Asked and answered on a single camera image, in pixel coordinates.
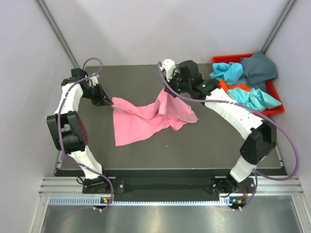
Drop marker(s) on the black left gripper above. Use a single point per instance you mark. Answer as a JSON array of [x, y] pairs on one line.
[[101, 94]]

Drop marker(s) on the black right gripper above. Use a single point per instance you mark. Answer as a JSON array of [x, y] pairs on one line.
[[176, 75]]

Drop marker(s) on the pink t shirt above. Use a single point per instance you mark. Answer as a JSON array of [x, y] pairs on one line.
[[136, 123]]

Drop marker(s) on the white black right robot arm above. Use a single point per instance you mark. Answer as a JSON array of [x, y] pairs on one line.
[[259, 134]]

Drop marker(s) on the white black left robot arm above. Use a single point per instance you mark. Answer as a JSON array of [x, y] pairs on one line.
[[69, 134]]

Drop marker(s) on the orange t shirt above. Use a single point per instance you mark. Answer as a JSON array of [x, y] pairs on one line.
[[225, 87]]

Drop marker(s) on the light blue t shirt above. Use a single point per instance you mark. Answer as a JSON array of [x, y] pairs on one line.
[[230, 73]]

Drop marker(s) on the teal t shirt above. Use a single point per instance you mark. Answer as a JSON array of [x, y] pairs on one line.
[[255, 99]]

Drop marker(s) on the grey blue t shirt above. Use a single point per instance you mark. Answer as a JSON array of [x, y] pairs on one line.
[[258, 69]]

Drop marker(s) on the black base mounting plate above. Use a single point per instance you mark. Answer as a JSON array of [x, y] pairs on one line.
[[166, 185]]

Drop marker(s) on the red plastic bin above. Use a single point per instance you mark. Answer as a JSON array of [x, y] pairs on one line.
[[270, 89]]

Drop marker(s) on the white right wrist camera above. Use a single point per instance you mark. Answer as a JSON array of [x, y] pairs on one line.
[[167, 67]]

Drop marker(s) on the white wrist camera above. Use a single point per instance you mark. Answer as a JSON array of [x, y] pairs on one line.
[[94, 80], [167, 67]]

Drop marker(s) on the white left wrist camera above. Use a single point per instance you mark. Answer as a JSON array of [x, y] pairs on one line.
[[94, 80]]

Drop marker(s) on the aluminium frame rail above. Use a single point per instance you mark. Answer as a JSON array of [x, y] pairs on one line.
[[68, 186]]

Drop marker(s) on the slotted cable duct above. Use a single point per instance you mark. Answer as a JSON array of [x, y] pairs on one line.
[[103, 201]]

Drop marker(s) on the left aluminium corner post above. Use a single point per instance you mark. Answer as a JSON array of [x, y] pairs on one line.
[[57, 32]]

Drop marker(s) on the aluminium corner post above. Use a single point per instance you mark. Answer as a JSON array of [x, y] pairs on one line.
[[57, 32], [278, 24]]

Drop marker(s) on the right aluminium corner post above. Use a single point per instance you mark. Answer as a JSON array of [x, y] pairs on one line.
[[278, 24]]

